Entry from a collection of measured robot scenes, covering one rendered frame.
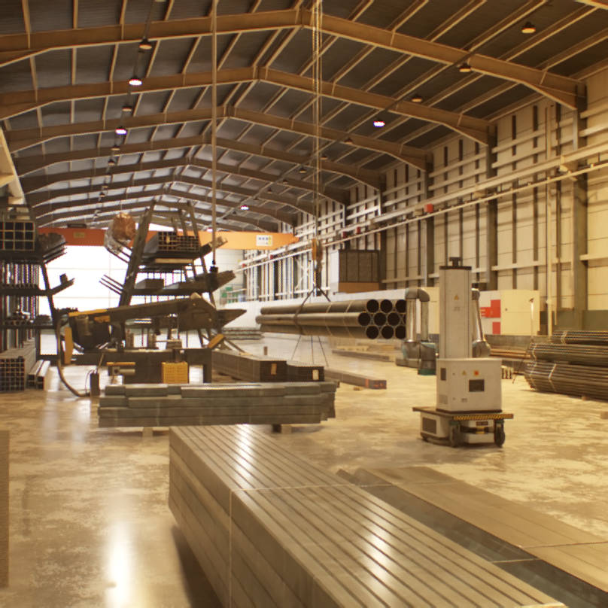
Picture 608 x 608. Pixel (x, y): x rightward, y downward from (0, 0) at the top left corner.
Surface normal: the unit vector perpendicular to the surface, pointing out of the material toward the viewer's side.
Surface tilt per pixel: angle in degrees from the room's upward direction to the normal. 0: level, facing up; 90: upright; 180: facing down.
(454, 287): 90
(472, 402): 90
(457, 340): 90
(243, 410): 90
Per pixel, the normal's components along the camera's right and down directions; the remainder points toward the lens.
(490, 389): 0.29, -0.02
